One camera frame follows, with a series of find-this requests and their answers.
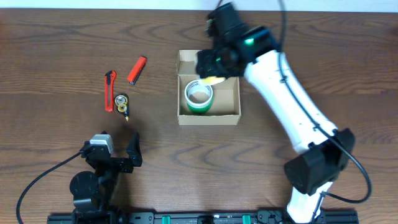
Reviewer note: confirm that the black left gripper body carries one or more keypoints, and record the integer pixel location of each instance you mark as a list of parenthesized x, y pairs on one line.
[(122, 165)]

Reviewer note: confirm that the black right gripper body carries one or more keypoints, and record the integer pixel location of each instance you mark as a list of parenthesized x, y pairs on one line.
[(211, 65)]

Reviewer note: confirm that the yellow sticky note pad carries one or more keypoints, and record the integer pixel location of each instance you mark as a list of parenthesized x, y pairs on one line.
[(211, 80)]

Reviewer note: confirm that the white tape roll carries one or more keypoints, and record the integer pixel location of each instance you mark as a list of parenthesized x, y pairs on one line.
[(198, 94)]

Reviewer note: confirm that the green tape roll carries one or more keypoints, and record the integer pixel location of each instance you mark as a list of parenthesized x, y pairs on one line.
[(200, 107)]

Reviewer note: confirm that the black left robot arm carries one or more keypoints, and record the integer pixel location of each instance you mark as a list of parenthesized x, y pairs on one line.
[(92, 191)]

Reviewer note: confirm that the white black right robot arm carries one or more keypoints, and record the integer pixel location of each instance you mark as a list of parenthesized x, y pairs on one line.
[(323, 150)]

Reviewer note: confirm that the open cardboard box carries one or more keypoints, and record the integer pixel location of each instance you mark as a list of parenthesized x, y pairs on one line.
[(226, 107)]

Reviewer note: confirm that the black yellow correction tape dispenser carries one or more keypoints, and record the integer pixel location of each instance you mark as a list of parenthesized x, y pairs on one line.
[(122, 104)]

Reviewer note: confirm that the red utility knife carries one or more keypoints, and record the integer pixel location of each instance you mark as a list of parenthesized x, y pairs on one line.
[(109, 80)]

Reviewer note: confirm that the red mini stapler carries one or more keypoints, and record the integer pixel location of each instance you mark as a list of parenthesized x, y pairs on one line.
[(136, 70)]

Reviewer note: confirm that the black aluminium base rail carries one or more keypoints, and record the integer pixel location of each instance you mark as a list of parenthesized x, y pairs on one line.
[(259, 217)]

